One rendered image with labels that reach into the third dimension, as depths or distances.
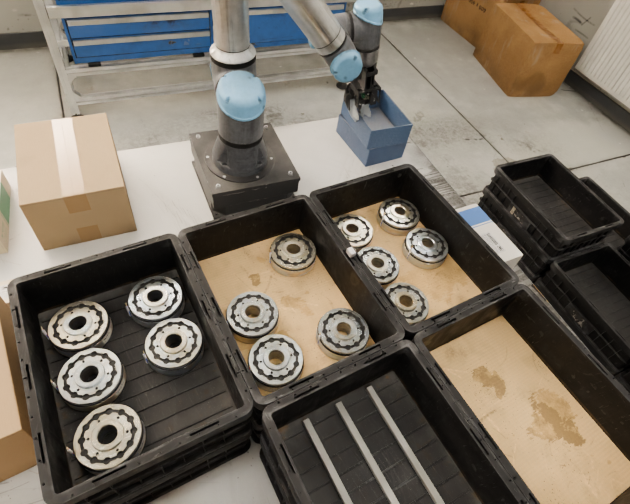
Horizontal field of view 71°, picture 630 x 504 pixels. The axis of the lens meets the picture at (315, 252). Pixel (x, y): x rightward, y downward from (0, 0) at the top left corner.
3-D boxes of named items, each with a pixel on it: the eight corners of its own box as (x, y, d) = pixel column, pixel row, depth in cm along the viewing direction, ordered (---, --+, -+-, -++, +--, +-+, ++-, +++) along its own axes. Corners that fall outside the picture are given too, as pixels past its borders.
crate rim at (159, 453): (10, 288, 80) (5, 280, 78) (176, 238, 91) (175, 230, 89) (51, 515, 59) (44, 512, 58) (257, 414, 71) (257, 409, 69)
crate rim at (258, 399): (176, 238, 91) (175, 230, 89) (305, 199, 103) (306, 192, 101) (257, 414, 71) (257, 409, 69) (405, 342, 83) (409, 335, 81)
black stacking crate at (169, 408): (31, 315, 87) (7, 282, 78) (181, 267, 98) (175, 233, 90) (73, 524, 67) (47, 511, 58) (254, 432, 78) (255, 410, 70)
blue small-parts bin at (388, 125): (340, 112, 150) (343, 94, 145) (378, 107, 155) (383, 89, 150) (366, 149, 139) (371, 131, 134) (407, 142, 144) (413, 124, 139)
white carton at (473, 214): (432, 234, 130) (443, 213, 123) (464, 224, 134) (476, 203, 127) (474, 287, 119) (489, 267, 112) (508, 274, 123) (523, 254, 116)
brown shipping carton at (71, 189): (36, 172, 126) (13, 124, 113) (118, 158, 133) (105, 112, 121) (44, 251, 110) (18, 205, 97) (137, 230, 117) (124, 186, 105)
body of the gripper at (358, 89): (356, 111, 130) (359, 73, 120) (344, 94, 134) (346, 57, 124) (380, 105, 131) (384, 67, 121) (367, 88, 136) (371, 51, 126)
